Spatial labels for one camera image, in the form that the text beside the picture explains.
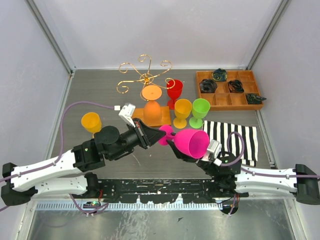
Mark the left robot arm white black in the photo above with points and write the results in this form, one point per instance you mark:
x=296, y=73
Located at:
x=71, y=172

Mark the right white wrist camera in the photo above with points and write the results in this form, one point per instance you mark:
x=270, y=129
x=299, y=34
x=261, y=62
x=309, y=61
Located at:
x=213, y=150

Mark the black white striped cloth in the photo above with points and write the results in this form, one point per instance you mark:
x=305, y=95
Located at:
x=233, y=137

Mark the grey slotted cable duct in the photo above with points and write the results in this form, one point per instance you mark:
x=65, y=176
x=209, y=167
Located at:
x=176, y=206

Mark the dark rolled tie left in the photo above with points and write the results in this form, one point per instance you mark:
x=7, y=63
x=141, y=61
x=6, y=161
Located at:
x=208, y=86

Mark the orange plastic wine glass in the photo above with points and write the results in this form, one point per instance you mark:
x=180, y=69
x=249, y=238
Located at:
x=152, y=112

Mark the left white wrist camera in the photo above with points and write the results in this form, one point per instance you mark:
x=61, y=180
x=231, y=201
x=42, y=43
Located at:
x=126, y=112

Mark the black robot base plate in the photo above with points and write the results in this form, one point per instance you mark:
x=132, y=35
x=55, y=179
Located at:
x=157, y=191

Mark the dark rolled tie middle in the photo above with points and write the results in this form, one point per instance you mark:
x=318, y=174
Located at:
x=235, y=86

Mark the dark rolled tie top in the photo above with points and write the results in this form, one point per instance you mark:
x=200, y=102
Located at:
x=219, y=75

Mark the gold wire wine glass rack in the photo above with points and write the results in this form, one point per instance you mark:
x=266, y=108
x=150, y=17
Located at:
x=146, y=79

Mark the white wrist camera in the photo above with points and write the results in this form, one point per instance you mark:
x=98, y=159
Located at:
x=213, y=150
x=126, y=112

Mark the yellow wine glass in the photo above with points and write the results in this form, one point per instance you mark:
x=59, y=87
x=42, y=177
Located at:
x=182, y=110
x=91, y=122

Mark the wooden compartment tray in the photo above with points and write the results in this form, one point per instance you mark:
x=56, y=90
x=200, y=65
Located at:
x=224, y=100

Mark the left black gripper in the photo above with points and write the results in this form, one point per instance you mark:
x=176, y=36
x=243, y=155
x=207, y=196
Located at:
x=147, y=135

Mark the red plastic wine glass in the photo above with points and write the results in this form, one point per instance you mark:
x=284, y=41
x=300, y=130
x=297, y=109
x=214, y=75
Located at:
x=174, y=91

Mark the dark rolled tie right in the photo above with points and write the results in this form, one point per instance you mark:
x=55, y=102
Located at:
x=254, y=99

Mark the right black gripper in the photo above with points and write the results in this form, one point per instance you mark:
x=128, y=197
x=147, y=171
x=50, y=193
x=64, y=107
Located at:
x=181, y=155

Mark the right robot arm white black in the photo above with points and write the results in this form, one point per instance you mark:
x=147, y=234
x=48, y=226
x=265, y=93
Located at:
x=300, y=181

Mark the green plastic wine glass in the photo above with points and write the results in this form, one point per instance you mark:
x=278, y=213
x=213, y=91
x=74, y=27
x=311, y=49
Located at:
x=200, y=108

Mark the dark rolled tie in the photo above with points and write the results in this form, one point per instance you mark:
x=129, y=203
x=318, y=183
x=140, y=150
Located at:
x=254, y=99
x=208, y=86
x=235, y=86
x=219, y=75

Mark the magenta plastic wine glass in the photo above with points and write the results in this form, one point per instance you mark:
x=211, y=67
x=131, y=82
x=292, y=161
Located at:
x=192, y=142

